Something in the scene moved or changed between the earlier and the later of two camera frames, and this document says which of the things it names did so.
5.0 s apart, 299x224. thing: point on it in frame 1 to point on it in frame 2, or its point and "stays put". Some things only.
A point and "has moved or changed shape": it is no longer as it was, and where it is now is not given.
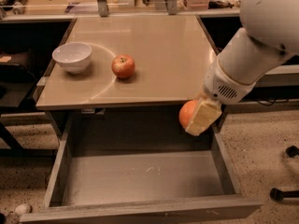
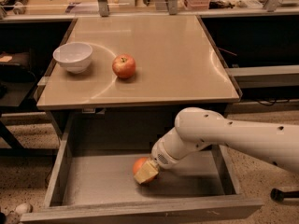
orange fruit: [187, 111] has moved or changed shape
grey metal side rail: [282, 75] stays put
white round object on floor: [22, 209] stays put
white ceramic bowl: [73, 57] stays put
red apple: [123, 66] stays put
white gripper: [221, 85] to [161, 157]
